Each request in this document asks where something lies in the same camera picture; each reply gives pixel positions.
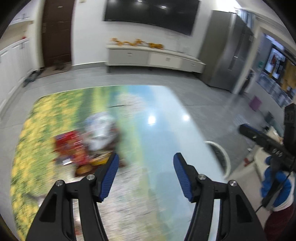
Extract black wall television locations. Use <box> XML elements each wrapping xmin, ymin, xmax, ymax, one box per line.
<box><xmin>104</xmin><ymin>0</ymin><xmax>200</xmax><ymax>36</ymax></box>

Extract grey slippers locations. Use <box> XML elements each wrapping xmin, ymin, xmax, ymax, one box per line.
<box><xmin>23</xmin><ymin>70</ymin><xmax>40</xmax><ymax>88</ymax></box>

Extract golden dragon figurine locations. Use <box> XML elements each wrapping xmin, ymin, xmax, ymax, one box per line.
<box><xmin>110</xmin><ymin>38</ymin><xmax>165</xmax><ymax>50</ymax></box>

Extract silver double-door refrigerator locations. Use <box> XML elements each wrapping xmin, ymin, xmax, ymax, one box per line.
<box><xmin>199</xmin><ymin>11</ymin><xmax>253</xmax><ymax>92</ymax></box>

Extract white printed plastic bag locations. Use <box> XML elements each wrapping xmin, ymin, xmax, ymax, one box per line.
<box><xmin>83</xmin><ymin>111</ymin><xmax>119</xmax><ymax>152</ymax></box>

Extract dark brown entrance door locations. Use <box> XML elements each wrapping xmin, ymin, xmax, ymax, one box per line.
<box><xmin>42</xmin><ymin>0</ymin><xmax>75</xmax><ymax>67</ymax></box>

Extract blue white gloved right hand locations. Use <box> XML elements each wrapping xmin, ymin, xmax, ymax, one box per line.
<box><xmin>261</xmin><ymin>156</ymin><xmax>295</xmax><ymax>211</ymax></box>

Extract brown doormat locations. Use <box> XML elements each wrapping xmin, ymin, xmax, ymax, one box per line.
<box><xmin>38</xmin><ymin>63</ymin><xmax>72</xmax><ymax>78</ymax></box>

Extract red chip bag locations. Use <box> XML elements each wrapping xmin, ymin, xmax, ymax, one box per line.
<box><xmin>54</xmin><ymin>130</ymin><xmax>89</xmax><ymax>166</ymax></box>

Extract purple stool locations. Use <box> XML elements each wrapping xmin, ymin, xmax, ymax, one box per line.
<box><xmin>249</xmin><ymin>96</ymin><xmax>262</xmax><ymax>111</ymax></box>

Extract brown snack wrapper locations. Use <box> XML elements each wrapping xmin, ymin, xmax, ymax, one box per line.
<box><xmin>75</xmin><ymin>152</ymin><xmax>114</xmax><ymax>177</ymax></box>

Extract white shoe cabinet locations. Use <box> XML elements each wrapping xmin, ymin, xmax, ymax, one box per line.
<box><xmin>0</xmin><ymin>9</ymin><xmax>33</xmax><ymax>113</ymax></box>

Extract white TV cabinet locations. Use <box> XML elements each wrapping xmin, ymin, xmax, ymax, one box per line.
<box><xmin>106</xmin><ymin>45</ymin><xmax>206</xmax><ymax>74</ymax></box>

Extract grey round trash bin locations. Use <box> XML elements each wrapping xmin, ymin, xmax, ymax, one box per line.
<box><xmin>205</xmin><ymin>141</ymin><xmax>231</xmax><ymax>179</ymax></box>

